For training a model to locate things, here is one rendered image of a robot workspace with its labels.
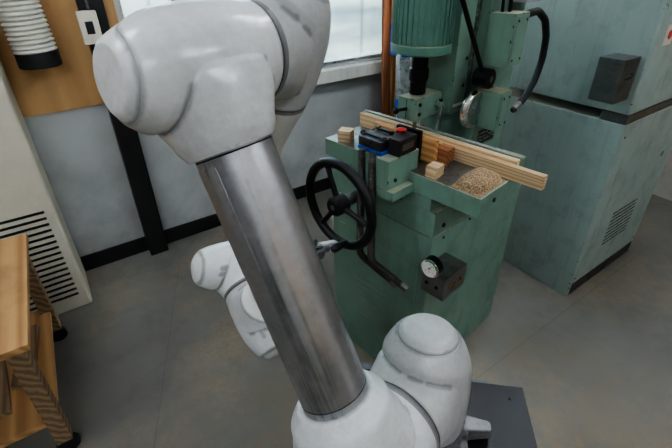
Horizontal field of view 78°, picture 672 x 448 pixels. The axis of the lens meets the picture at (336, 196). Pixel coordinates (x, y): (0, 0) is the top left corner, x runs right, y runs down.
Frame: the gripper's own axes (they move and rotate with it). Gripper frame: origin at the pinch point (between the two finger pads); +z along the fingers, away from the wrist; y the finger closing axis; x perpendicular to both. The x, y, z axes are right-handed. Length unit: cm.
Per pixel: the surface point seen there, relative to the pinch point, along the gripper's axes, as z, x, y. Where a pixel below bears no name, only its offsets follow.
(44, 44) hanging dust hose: -44, -32, 127
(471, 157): 30.0, -34.4, -20.0
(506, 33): 36, -71, -15
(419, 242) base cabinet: 24.0, -5.5, -15.5
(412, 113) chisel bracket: 23.1, -42.2, -0.4
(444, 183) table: 17.2, -26.8, -20.8
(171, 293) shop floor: 7, 73, 97
